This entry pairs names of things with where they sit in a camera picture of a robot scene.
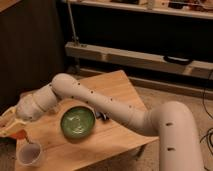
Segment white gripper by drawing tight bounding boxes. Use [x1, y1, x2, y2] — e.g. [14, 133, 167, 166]
[0, 106, 26, 138]

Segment orange pepper with green stem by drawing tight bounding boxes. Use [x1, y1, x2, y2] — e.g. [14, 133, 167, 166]
[14, 130, 32, 144]

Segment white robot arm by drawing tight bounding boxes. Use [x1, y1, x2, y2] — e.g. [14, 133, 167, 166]
[0, 73, 204, 171]

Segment white ceramic cup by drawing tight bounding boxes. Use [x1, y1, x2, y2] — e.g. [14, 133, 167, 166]
[16, 142, 44, 167]

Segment green ceramic plate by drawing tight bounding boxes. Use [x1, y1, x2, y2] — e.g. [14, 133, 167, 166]
[60, 106, 95, 139]

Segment small white robot figurine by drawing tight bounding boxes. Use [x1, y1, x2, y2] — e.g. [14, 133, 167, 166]
[49, 105, 60, 115]

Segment wooden table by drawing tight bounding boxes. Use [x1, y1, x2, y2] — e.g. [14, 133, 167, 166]
[15, 71, 157, 171]

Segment metal pole stand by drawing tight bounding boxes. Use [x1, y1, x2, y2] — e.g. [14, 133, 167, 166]
[66, 0, 83, 46]

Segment long wooden shelf beam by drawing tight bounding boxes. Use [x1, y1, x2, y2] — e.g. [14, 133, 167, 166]
[65, 42, 213, 78]

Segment upper shelf with clutter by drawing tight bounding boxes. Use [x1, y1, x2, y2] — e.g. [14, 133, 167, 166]
[61, 0, 213, 20]

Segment black handle on beam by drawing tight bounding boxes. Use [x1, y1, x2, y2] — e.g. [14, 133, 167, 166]
[163, 56, 193, 65]

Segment black cables on floor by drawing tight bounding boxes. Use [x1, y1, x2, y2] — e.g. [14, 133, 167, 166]
[199, 69, 213, 171]

